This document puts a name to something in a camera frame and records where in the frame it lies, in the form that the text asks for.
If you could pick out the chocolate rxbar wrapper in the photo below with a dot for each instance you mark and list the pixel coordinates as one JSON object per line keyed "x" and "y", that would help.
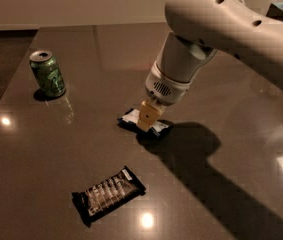
{"x": 108, "y": 195}

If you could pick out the blueberry rxbar wrapper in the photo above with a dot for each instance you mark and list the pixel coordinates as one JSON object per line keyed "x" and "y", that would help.
{"x": 129, "y": 122}

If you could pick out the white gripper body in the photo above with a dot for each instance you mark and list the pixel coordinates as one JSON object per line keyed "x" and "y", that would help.
{"x": 165, "y": 88}

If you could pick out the green soda can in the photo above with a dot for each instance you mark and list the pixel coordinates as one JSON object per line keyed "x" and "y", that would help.
{"x": 47, "y": 73}

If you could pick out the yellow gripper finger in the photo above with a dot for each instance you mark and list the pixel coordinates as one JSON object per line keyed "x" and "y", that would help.
{"x": 150, "y": 112}

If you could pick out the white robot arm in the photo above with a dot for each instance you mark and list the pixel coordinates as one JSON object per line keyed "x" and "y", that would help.
{"x": 200, "y": 28}

